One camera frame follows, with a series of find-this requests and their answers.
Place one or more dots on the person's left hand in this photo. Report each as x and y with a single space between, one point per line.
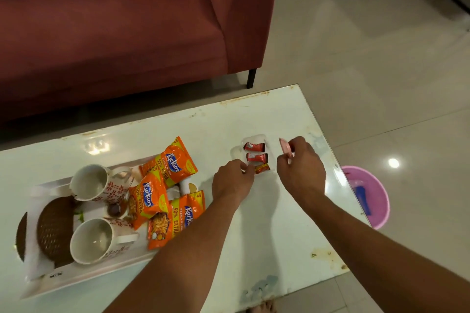
233 180

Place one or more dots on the person's right hand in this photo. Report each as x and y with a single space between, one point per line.
303 173

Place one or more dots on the clear plastic container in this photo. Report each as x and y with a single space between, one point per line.
237 151

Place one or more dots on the pink container lid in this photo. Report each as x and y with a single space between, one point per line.
284 147

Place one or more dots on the red candy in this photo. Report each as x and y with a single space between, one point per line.
254 147
257 157

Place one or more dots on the orange snack packet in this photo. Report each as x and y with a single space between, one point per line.
172 166
147 201
172 223

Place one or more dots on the clear zip bag blue seal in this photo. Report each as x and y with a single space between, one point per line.
361 199

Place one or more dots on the white floral mug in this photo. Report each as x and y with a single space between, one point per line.
93 182
95 241

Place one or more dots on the white printed tray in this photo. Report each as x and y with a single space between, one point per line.
91 272

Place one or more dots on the white paper napkins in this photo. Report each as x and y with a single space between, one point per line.
33 257

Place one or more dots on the person's right forearm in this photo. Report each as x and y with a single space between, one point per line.
385 257

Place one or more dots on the person's left forearm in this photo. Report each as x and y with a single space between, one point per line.
183 261

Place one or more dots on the person's right foot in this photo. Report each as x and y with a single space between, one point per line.
262 307

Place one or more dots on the pink plastic bin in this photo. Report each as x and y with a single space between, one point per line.
374 206

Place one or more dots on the red fabric sofa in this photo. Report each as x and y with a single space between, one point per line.
110 37

